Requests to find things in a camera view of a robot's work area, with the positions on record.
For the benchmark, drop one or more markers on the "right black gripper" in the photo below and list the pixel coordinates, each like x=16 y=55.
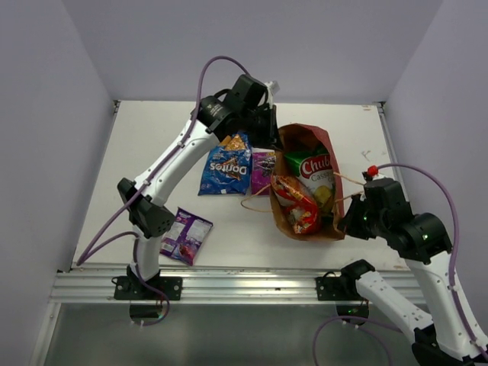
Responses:
x=351 y=227

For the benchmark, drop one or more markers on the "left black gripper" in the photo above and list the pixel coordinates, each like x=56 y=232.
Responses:
x=271 y=137

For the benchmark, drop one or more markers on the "purple grape candy bag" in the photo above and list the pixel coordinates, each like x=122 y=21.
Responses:
x=263 y=162

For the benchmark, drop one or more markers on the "red snack bag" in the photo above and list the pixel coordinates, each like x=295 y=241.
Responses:
x=297 y=203

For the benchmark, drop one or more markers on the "blue Doritos chips bag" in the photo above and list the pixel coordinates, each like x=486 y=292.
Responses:
x=228 y=167

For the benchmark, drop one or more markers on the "green Chubby cassava chips bag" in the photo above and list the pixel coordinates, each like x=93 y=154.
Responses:
x=313 y=168

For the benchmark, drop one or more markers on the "purple cookie packet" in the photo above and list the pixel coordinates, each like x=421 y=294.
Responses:
x=186 y=236

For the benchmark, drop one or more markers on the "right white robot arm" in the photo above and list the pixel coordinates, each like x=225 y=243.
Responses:
x=447 y=333

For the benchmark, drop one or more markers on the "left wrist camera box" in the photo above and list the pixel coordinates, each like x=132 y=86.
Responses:
x=272 y=89

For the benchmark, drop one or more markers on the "aluminium table rail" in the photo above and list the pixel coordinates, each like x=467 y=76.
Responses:
x=93 y=284

